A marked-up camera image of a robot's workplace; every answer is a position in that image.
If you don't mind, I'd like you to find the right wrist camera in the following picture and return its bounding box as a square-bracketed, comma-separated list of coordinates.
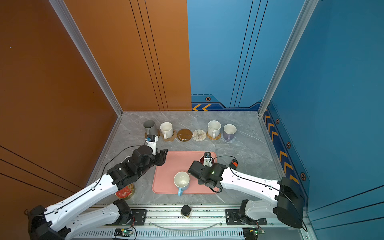
[203, 152, 212, 167]

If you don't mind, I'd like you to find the white mug blue handle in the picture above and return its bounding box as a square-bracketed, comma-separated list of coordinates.
[174, 172, 190, 197]

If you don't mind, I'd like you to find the brown coaster with scratches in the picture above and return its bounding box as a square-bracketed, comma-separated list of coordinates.
[177, 129, 193, 142]

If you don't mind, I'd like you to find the right circuit board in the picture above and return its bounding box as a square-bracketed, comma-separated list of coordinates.
[243, 228, 265, 240]

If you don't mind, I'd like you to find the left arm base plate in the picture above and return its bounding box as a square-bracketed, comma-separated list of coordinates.
[113, 209, 147, 226]

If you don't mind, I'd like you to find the grey-blue knitted round coaster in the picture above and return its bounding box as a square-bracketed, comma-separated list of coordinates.
[221, 136, 236, 144]

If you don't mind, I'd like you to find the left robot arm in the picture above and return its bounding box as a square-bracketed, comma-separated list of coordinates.
[28, 146, 168, 240]

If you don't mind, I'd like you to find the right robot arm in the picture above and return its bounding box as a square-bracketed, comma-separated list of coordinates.
[188, 159, 307, 229]

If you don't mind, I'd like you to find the grey mug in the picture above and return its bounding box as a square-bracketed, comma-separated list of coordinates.
[143, 120, 158, 135]

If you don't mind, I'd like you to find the circuit board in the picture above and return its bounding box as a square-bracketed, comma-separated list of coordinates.
[114, 229, 135, 239]
[243, 228, 265, 240]

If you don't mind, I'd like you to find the cork paw-shaped coaster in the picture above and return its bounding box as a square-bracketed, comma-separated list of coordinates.
[161, 130, 177, 142]

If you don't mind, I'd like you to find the white embroidered round coaster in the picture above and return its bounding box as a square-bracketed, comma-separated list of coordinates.
[193, 130, 207, 142]

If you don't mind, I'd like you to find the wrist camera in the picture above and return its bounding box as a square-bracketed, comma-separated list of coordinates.
[145, 135, 158, 156]
[203, 152, 212, 167]

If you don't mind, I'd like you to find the plain brown round coaster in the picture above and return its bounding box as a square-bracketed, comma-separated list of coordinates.
[145, 130, 161, 138]

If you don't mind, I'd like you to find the aluminium front rail frame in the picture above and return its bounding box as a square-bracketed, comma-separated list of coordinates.
[72, 204, 317, 240]

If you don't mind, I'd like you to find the woven rattan round coaster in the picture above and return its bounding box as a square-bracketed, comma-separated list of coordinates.
[207, 133, 222, 141]

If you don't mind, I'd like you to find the red round tin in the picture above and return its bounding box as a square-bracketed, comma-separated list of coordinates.
[115, 184, 136, 199]

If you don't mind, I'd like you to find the left circuit board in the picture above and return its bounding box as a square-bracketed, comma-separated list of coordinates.
[114, 229, 135, 239]

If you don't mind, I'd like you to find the purple mug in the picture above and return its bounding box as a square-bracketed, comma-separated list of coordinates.
[222, 124, 237, 140]

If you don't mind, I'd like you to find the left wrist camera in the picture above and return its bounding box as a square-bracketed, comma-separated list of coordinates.
[145, 135, 158, 156]

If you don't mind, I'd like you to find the pink plastic tray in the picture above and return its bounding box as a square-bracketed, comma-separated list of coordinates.
[152, 151, 216, 195]

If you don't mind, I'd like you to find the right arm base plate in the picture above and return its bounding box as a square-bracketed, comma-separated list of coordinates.
[225, 209, 268, 226]

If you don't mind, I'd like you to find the red mug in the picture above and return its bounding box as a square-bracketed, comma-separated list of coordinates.
[200, 157, 215, 167]

